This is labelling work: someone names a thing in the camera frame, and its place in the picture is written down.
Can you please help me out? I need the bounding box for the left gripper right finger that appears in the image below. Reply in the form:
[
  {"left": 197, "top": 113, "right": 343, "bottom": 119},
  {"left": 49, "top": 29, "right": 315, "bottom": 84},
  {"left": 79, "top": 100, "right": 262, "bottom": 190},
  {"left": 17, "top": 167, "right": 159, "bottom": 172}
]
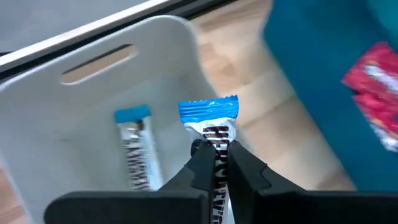
[{"left": 226, "top": 139, "right": 305, "bottom": 224}]

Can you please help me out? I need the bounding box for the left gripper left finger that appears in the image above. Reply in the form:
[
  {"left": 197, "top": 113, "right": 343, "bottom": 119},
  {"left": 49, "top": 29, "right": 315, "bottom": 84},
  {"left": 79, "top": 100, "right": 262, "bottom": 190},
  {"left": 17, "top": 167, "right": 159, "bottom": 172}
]
[{"left": 160, "top": 139, "right": 218, "bottom": 194}]

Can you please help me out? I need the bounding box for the white blue candy bar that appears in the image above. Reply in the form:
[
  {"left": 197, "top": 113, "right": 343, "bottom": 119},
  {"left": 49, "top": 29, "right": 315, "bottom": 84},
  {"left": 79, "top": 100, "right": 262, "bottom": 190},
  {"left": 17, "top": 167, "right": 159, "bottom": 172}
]
[
  {"left": 113, "top": 104, "right": 164, "bottom": 192},
  {"left": 178, "top": 95, "right": 239, "bottom": 224}
]

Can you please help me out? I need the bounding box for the red candy bag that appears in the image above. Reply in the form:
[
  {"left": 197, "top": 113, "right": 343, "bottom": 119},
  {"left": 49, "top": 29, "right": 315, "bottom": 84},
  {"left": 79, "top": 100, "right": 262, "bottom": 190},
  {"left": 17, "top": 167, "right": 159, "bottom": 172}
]
[{"left": 341, "top": 41, "right": 398, "bottom": 154}]

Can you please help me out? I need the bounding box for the blue plastic bin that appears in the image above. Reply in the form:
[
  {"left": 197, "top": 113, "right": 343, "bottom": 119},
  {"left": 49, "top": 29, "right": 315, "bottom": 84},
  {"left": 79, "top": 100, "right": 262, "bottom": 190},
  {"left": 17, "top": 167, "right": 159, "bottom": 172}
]
[{"left": 262, "top": 0, "right": 398, "bottom": 192}]

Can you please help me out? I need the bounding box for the white plastic bin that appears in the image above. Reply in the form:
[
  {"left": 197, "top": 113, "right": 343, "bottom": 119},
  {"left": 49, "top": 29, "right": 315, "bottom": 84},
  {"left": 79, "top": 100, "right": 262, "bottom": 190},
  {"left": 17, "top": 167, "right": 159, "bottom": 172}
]
[{"left": 0, "top": 14, "right": 220, "bottom": 224}]

